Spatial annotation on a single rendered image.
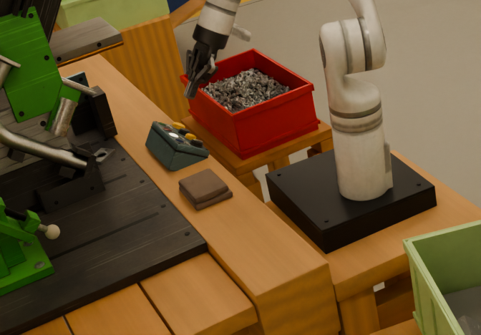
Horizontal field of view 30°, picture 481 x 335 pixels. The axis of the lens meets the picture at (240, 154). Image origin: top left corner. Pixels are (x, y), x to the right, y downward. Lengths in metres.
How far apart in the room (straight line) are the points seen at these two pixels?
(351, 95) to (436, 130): 2.18
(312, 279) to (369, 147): 0.26
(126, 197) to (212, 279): 0.35
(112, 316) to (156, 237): 0.20
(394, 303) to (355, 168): 0.25
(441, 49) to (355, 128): 2.87
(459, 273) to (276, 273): 0.29
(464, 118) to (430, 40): 0.85
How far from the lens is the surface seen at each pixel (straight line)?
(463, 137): 3.63
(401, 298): 1.66
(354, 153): 1.59
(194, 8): 4.78
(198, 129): 2.24
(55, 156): 1.85
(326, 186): 1.69
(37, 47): 1.87
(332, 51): 1.50
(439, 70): 4.20
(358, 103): 1.54
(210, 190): 1.71
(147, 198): 1.80
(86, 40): 2.03
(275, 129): 2.06
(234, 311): 1.48
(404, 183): 1.68
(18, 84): 1.87
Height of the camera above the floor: 1.78
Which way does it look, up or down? 28 degrees down
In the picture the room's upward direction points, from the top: 13 degrees counter-clockwise
